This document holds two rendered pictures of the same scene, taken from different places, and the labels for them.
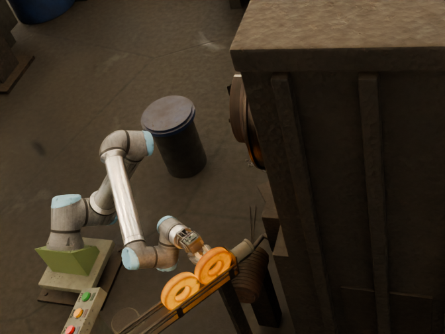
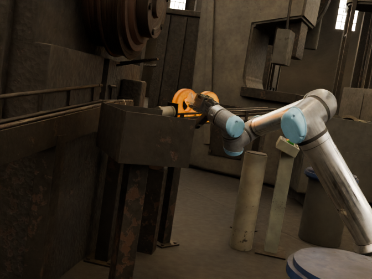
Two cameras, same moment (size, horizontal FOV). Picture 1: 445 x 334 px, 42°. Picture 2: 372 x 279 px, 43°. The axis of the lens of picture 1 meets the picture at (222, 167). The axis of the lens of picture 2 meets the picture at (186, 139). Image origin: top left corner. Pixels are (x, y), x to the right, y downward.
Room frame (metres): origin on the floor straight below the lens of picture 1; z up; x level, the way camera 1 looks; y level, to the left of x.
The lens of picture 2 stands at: (3.52, -0.59, 0.81)
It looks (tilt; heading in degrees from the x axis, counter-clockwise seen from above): 6 degrees down; 161
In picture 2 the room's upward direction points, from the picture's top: 9 degrees clockwise
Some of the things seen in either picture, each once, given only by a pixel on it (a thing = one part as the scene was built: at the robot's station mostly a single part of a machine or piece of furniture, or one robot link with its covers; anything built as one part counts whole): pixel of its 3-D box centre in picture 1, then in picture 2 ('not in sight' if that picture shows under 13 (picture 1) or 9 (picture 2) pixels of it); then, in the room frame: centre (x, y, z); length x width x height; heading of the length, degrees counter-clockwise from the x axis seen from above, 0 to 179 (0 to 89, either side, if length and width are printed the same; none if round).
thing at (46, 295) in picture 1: (81, 270); not in sight; (2.05, 0.91, 0.04); 0.40 x 0.40 x 0.08; 61
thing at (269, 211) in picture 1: (281, 228); (130, 106); (1.40, -0.14, 0.68); 0.11 x 0.08 x 0.24; 60
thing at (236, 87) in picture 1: (246, 105); (154, 1); (1.66, -0.16, 1.11); 0.28 x 0.06 x 0.28; 150
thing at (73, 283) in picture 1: (77, 264); not in sight; (2.05, 0.91, 0.10); 0.32 x 0.32 x 0.04; 61
